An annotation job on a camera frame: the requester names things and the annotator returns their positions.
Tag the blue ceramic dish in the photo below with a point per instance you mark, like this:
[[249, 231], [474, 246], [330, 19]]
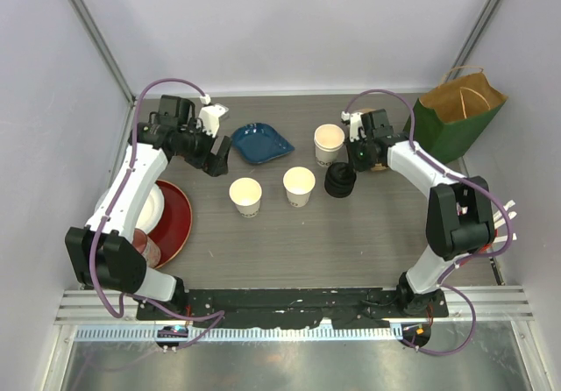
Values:
[[258, 143]]

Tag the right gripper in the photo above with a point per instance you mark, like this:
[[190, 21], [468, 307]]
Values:
[[361, 166]]

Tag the pink patterned cup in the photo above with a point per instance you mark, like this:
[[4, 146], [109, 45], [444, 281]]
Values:
[[147, 248]]

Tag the white paper cup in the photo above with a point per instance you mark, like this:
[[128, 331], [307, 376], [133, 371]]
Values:
[[246, 194], [298, 183]]

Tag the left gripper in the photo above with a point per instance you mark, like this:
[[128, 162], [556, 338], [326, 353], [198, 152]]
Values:
[[214, 164]]

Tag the green paper bag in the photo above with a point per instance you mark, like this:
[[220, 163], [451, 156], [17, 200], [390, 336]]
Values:
[[449, 118]]

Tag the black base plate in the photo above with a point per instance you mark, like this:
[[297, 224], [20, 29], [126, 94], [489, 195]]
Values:
[[300, 308]]

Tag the stack of cardboard cup carriers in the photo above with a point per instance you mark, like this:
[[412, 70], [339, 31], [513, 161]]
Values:
[[378, 168]]

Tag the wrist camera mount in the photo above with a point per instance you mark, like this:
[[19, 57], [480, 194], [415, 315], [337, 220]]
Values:
[[354, 121], [211, 114]]

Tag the red cup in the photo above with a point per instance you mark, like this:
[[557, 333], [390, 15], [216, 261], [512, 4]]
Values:
[[487, 246]]

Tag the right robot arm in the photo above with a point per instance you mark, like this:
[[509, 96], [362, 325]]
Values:
[[459, 219]]

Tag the red plate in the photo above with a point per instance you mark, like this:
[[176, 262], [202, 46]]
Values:
[[173, 229]]

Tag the white bowl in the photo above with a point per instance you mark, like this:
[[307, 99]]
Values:
[[147, 218]]

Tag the stack of black lids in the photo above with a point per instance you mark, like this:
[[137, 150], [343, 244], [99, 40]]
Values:
[[339, 180]]

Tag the stack of white paper cups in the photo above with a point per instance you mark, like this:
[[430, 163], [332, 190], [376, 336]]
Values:
[[328, 139]]

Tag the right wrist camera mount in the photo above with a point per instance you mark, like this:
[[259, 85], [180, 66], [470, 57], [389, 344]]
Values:
[[354, 121]]

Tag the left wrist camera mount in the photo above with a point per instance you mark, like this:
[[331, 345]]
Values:
[[211, 114]]

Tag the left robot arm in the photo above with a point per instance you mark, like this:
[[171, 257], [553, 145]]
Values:
[[102, 252]]

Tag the paper wrapped straw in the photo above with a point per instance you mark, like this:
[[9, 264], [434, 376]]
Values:
[[505, 238], [500, 216]]

